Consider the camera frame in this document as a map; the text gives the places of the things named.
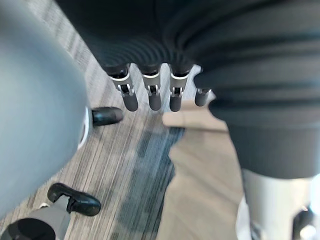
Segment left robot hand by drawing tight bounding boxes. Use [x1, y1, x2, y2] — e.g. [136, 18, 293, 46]
[56, 0, 320, 240]

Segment beige bed sheet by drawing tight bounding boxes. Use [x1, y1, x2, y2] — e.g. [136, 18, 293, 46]
[157, 99, 245, 240]

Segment dark robot foot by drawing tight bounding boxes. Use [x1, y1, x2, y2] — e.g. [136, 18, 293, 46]
[47, 182, 102, 217]
[90, 106, 125, 127]

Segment silver robot leg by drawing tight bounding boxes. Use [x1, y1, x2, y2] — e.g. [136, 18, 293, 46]
[0, 199, 73, 240]
[0, 0, 90, 222]

